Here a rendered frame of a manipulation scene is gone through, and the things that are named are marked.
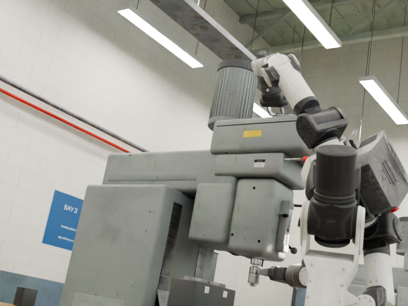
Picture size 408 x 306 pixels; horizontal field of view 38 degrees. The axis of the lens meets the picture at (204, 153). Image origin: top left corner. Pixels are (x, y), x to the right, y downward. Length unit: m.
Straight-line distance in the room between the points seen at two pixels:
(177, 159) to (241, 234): 0.51
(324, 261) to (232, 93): 1.20
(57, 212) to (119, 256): 4.55
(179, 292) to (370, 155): 0.79
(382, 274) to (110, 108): 6.07
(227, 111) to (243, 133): 0.20
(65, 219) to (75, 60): 1.93
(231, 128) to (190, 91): 6.55
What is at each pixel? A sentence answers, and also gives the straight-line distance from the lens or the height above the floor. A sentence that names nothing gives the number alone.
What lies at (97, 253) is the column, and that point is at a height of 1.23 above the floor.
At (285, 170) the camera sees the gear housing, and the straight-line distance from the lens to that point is 2.43.
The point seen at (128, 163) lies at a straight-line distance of 2.92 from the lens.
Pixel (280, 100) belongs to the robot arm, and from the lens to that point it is 2.55.
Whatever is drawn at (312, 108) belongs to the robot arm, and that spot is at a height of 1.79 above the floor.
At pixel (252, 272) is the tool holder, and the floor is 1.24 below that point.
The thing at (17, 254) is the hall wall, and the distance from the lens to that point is 6.85.
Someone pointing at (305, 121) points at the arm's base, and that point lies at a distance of 2.03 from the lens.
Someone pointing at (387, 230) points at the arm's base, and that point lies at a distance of 2.09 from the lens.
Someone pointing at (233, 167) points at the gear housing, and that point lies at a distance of 2.51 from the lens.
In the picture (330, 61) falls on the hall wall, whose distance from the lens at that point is 10.74.
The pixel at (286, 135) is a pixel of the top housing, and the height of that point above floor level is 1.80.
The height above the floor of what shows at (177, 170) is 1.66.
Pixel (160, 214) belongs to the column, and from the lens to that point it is 2.55.
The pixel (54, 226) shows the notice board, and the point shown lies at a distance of 7.13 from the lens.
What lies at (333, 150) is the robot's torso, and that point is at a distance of 1.68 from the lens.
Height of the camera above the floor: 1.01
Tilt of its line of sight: 16 degrees up
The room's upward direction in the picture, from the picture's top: 10 degrees clockwise
